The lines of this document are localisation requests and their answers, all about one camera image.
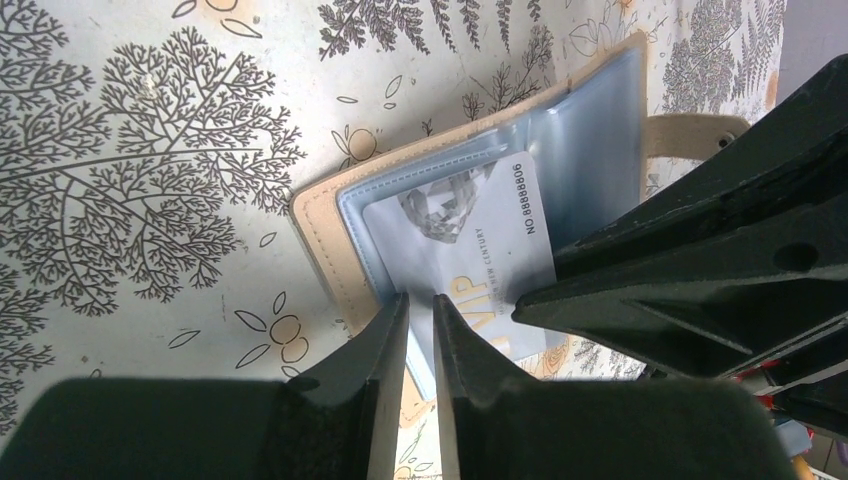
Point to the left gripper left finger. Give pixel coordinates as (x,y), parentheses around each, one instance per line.
(337,420)

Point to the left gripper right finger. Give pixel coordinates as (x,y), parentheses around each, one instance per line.
(496,421)

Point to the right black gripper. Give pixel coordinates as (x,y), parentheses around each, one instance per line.
(741,263)

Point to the floral table mat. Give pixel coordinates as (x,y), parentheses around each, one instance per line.
(151,152)

